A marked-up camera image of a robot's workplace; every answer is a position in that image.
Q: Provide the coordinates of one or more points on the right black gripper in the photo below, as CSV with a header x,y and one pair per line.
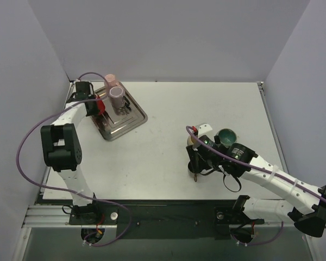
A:
x,y
194,156

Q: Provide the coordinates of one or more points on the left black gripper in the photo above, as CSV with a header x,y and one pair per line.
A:
x,y
91,107

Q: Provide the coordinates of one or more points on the small black mug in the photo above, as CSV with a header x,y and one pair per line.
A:
x,y
196,170

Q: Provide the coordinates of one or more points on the beige tan mug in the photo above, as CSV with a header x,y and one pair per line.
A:
x,y
191,141

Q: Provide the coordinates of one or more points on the red mug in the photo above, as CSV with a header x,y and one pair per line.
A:
x,y
100,105

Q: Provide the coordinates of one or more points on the pink faceted mug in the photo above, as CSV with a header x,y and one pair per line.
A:
x,y
111,81

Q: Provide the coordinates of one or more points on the green teal mug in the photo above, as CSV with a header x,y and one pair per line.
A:
x,y
225,138

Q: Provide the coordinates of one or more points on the mauve purple mug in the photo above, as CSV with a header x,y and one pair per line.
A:
x,y
118,98

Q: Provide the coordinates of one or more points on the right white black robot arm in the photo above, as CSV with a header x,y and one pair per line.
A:
x,y
299,203

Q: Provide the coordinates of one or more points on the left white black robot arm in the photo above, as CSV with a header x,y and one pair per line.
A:
x,y
62,150

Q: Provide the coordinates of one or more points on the silver metal tray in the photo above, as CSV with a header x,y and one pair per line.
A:
x,y
115,122

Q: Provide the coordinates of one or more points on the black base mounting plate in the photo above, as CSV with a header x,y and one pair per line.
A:
x,y
161,219

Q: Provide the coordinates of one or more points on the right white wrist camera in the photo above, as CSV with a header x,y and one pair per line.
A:
x,y
204,129

